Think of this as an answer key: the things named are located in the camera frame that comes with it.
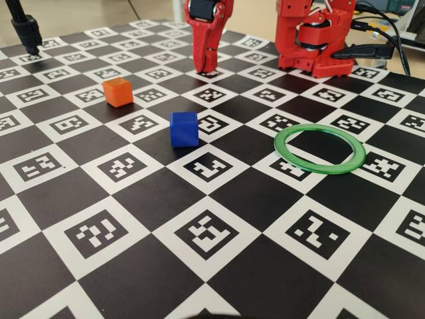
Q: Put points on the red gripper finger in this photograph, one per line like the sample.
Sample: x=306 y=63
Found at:
x=220 y=35
x=201 y=46

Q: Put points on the black device corner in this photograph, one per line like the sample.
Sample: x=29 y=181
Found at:
x=417 y=25

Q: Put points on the blue cube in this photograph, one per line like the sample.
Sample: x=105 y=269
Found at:
x=184 y=131

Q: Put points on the orange cube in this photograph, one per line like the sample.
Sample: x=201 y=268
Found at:
x=118 y=93

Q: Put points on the black white marker checkerboard mat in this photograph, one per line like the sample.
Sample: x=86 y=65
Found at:
x=232 y=199

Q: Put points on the black holder edge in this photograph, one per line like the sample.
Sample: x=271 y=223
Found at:
x=217 y=315

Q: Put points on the white post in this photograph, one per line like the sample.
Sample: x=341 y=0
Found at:
x=178 y=10

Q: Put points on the red robot arm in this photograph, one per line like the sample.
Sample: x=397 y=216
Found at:
x=315 y=33

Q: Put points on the dark green storage case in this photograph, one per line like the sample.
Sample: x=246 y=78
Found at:
x=401 y=6

